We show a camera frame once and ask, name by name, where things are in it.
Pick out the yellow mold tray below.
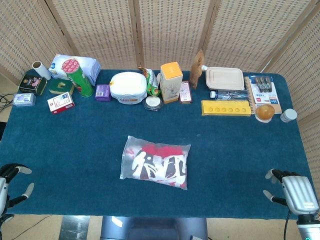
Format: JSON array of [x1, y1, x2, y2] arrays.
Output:
[[201, 99, 252, 117]]

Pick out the dark green tin box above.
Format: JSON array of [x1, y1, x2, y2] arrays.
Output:
[[18, 73, 48, 96]]

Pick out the patterned cup with white lid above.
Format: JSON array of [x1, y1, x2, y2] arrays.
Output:
[[143, 95, 165, 112]]

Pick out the tall orange cream box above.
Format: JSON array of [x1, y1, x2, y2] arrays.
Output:
[[159, 61, 184, 105]]

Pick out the black caster wheel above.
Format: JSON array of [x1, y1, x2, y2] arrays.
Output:
[[0, 213, 15, 225]]

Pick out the white blue tissue pack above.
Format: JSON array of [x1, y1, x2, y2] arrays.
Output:
[[48, 53, 101, 86]]

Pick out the white small jar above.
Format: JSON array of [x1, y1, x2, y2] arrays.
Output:
[[279, 108, 298, 123]]

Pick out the woven folding screen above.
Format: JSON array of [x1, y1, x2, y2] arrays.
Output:
[[0, 0, 320, 181]]

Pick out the red white carton box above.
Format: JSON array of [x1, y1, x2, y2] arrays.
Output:
[[47, 91, 76, 115]]

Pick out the beige lidded food container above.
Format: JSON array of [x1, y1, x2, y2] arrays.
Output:
[[205, 66, 245, 91]]

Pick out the green gold tissue box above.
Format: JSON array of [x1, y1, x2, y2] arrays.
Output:
[[48, 78, 75, 96]]

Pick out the black right hand cable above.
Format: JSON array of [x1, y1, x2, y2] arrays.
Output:
[[283, 209, 292, 240]]

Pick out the purple small box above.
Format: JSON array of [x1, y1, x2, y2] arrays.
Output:
[[95, 84, 112, 102]]

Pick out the white cardboard tube roll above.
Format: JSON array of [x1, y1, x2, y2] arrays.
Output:
[[31, 60, 52, 81]]

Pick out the white wet wipes tub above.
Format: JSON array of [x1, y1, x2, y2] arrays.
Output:
[[109, 71, 148, 105]]

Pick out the grey metal floor plate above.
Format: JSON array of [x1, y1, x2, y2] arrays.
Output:
[[58, 215, 91, 240]]

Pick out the clear plastic wipes box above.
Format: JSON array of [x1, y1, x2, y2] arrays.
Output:
[[12, 92, 37, 108]]

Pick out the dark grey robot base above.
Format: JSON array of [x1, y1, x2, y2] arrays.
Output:
[[99, 215, 209, 240]]

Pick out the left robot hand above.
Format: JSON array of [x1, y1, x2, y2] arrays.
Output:
[[0, 163, 35, 217]]

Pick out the clear plastic water bottle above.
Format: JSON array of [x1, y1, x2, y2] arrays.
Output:
[[209, 89, 251, 101]]

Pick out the red white printed clothes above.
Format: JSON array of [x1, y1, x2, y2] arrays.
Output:
[[127, 143, 188, 188]]

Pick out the green snack packet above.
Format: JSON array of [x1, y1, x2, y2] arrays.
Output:
[[137, 66, 161, 97]]

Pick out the brown spout pouch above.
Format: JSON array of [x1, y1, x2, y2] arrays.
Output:
[[189, 49, 208, 90]]

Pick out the pink small pack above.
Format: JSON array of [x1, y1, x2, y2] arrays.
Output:
[[179, 80, 193, 104]]

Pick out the black floor cables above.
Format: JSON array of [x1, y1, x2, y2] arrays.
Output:
[[0, 93, 15, 113]]

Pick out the blue table carpet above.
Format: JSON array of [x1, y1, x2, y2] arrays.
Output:
[[0, 69, 316, 221]]

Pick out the marker pen blister pack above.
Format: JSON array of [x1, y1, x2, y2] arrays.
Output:
[[248, 75, 280, 105]]

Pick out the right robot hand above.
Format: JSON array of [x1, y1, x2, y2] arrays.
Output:
[[262, 168, 320, 216]]

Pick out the amber round cup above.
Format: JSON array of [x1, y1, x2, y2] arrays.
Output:
[[254, 104, 276, 123]]

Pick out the kraft spiral notebook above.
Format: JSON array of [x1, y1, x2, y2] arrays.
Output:
[[244, 75, 283, 115]]

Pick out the translucent zip bag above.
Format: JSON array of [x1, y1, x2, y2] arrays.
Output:
[[119, 135, 192, 191]]

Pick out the green chips can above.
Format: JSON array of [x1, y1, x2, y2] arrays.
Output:
[[61, 57, 95, 98]]

